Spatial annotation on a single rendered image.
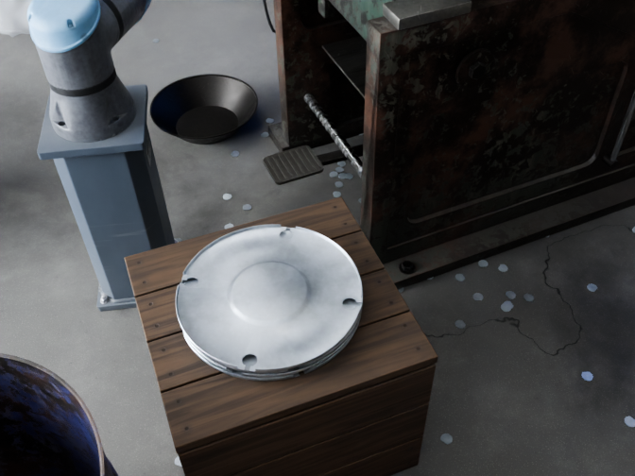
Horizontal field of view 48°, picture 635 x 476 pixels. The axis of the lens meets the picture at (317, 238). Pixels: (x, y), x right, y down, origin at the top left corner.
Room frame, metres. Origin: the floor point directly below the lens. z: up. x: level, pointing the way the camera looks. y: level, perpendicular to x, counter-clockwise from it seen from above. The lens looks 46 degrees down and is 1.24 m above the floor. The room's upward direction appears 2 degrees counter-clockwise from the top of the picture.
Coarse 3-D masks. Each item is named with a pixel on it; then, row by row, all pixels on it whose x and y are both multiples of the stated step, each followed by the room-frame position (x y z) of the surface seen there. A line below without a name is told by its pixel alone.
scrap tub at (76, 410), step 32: (0, 384) 0.53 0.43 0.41; (32, 384) 0.52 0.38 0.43; (64, 384) 0.49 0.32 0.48; (0, 416) 0.53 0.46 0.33; (32, 416) 0.53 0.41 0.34; (64, 416) 0.50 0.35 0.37; (0, 448) 0.52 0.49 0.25; (32, 448) 0.53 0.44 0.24; (64, 448) 0.51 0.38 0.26; (96, 448) 0.46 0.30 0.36
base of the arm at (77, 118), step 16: (112, 80) 1.07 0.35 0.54; (64, 96) 1.03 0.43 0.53; (80, 96) 1.02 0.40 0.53; (96, 96) 1.03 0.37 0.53; (112, 96) 1.05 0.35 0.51; (128, 96) 1.09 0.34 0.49; (64, 112) 1.02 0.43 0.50; (80, 112) 1.02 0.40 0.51; (96, 112) 1.02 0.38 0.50; (112, 112) 1.05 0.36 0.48; (128, 112) 1.06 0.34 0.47; (64, 128) 1.01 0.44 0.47; (80, 128) 1.01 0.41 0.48; (96, 128) 1.01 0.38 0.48; (112, 128) 1.02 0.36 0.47
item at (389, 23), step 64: (448, 0) 1.12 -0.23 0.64; (512, 0) 1.16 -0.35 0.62; (576, 0) 1.21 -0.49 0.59; (384, 64) 1.06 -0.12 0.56; (448, 64) 1.12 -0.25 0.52; (512, 64) 1.17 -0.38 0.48; (576, 64) 1.23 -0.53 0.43; (384, 128) 1.06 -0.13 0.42; (448, 128) 1.14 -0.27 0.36; (512, 128) 1.20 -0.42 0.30; (576, 128) 1.27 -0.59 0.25; (384, 192) 1.07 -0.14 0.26; (448, 192) 1.15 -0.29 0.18; (512, 192) 1.20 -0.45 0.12; (576, 192) 1.27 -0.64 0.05; (384, 256) 1.07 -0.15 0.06; (448, 256) 1.09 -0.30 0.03
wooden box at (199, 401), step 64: (128, 256) 0.82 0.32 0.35; (192, 256) 0.82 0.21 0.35; (384, 320) 0.67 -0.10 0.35; (192, 384) 0.56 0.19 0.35; (256, 384) 0.56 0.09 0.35; (320, 384) 0.56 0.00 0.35; (384, 384) 0.57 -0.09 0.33; (192, 448) 0.47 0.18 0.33; (256, 448) 0.50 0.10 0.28; (320, 448) 0.53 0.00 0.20; (384, 448) 0.57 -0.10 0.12
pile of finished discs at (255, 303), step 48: (240, 240) 0.82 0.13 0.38; (288, 240) 0.82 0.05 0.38; (192, 288) 0.72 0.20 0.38; (240, 288) 0.71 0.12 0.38; (288, 288) 0.71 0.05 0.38; (336, 288) 0.71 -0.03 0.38; (192, 336) 0.63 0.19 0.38; (240, 336) 0.63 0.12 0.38; (288, 336) 0.62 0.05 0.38; (336, 336) 0.62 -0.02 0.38
